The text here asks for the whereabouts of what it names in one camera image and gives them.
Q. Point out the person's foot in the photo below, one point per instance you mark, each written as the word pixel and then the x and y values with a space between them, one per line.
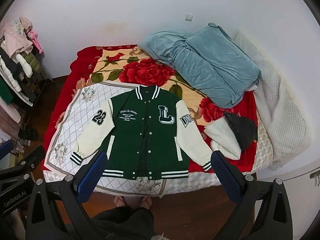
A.
pixel 146 203
pixel 119 201

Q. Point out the blue velvet quilt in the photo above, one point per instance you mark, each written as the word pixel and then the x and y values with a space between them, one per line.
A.
pixel 209 60

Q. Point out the person's right foot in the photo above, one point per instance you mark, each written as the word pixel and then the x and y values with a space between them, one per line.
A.
pixel 146 203

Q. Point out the person's black trousers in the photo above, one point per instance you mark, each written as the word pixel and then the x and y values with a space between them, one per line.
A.
pixel 125 223

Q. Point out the pile of folded clothes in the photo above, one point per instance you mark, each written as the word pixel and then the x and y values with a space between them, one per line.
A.
pixel 22 80

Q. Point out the red floral blanket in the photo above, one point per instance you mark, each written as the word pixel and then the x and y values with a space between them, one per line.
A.
pixel 119 66

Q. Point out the green white varsity jacket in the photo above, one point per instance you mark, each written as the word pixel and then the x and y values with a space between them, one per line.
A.
pixel 146 132

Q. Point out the black garment on bed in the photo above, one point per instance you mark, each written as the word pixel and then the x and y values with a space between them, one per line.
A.
pixel 244 129

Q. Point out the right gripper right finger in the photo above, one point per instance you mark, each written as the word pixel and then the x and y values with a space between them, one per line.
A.
pixel 274 220

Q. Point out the white diamond pattern sheet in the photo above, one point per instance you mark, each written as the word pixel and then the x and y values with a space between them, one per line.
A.
pixel 82 108

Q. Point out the person's left foot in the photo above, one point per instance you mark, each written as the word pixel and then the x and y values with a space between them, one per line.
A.
pixel 119 201

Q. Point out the white cabinet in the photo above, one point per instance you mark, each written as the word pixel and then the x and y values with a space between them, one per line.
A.
pixel 302 187

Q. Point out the white wall socket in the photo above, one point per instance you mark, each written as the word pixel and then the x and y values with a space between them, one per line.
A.
pixel 188 17

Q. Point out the white fleece garment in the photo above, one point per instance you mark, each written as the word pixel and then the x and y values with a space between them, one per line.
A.
pixel 223 139

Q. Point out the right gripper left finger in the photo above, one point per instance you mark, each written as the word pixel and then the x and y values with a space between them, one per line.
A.
pixel 44 220

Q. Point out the white waffle blanket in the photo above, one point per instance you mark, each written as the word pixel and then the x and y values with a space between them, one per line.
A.
pixel 278 109

